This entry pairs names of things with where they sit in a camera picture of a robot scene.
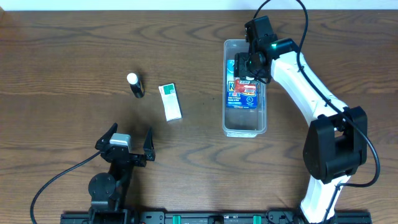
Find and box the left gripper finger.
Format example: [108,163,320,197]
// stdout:
[143,128,155,161]
[95,123,118,150]

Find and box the red Panadol box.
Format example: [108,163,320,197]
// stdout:
[234,78,257,96]

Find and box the blue Kool Fever box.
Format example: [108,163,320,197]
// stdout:
[224,60,258,109]

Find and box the white green Panadol box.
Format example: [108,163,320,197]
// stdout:
[159,83,182,121]

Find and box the dark bottle white cap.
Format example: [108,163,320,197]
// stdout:
[126,73,145,98]

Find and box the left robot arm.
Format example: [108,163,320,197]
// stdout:
[88,123,155,224]

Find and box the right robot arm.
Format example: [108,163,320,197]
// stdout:
[234,16,372,223]

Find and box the clear plastic container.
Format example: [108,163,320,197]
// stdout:
[223,39,267,138]

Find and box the left black cable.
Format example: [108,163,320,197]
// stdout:
[29,151,102,224]

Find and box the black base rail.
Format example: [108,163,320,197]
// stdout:
[60,210,373,224]

